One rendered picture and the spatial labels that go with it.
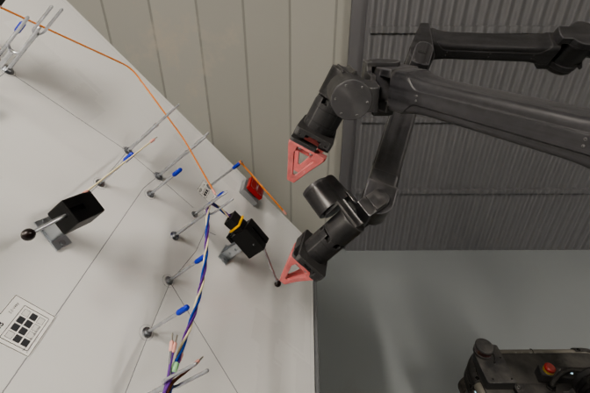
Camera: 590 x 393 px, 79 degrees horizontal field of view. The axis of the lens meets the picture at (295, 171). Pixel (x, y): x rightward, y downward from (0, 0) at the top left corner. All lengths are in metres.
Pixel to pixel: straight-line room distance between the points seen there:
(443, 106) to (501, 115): 0.08
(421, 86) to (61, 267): 0.53
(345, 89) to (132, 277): 0.41
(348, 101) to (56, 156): 0.44
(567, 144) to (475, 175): 1.90
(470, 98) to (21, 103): 0.64
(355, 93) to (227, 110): 1.53
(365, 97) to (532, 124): 0.20
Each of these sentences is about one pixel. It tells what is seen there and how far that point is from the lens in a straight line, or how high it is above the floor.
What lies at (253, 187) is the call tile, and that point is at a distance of 0.93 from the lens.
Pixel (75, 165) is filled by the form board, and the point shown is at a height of 1.34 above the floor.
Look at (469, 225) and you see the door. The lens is 2.54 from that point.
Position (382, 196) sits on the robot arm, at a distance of 0.67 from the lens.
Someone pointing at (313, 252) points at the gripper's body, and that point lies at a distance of 0.69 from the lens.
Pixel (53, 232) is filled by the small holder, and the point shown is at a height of 1.31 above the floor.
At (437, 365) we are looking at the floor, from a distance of 2.01.
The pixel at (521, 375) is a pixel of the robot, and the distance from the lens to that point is 1.82.
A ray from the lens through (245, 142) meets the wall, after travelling 2.06.
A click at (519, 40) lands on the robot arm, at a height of 1.46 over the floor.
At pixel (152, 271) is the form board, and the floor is 1.19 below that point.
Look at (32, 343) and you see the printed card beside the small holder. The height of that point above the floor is 1.25.
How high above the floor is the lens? 1.60
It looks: 29 degrees down
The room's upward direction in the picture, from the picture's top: straight up
